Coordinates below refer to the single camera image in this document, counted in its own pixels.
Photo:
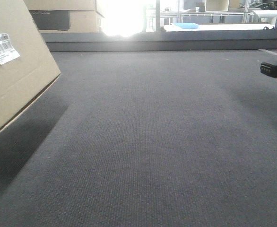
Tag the brown cardboard package box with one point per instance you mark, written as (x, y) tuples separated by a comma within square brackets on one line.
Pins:
[(23, 79)]

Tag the white barcode label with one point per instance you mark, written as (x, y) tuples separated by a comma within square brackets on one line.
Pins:
[(7, 51)]

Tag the beige box on shelf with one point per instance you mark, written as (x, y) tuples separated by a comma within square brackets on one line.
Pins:
[(216, 5)]

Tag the upper stacked cardboard box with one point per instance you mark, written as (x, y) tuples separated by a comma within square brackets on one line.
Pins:
[(60, 4)]

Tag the white background table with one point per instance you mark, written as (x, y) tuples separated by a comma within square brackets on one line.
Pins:
[(218, 27)]

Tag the blue flat tray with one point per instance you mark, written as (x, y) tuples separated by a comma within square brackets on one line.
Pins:
[(186, 25)]

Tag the grey vertical pillar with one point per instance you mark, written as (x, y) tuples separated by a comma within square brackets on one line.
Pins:
[(157, 16)]

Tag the grey raised table border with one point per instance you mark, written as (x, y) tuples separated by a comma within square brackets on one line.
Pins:
[(163, 41)]

